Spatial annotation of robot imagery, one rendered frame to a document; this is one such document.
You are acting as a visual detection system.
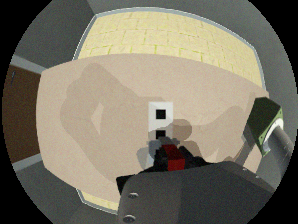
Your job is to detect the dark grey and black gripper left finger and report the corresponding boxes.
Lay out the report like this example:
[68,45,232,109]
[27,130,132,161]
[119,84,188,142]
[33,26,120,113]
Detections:
[116,147,168,196]

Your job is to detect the grey and red pin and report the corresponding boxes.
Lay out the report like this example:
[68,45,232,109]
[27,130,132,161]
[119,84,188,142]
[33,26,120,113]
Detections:
[158,136,185,171]

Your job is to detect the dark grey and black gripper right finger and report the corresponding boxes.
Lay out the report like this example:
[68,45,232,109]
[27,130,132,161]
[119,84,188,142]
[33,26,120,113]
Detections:
[178,146,214,169]

